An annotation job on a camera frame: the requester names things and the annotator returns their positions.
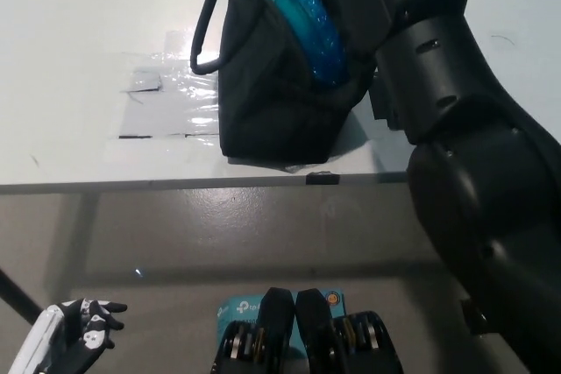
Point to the black fabric tote bag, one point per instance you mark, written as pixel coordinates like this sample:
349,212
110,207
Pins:
271,120

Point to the black stand leg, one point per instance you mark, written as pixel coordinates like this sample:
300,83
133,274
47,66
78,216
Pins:
19,295

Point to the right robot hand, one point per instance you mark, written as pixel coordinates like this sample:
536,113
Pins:
364,2

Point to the blue plate stack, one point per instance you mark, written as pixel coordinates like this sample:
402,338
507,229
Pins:
307,19

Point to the small grey tape piece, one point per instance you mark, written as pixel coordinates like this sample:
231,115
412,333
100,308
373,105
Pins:
144,80

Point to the clear plastic film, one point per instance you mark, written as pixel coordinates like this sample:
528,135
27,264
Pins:
184,80

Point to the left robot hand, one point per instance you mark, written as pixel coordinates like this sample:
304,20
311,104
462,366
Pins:
87,330

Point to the teal tp-link box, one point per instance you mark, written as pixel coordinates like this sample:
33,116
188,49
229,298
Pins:
239,308

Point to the small black tape strip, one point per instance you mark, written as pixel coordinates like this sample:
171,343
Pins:
323,178

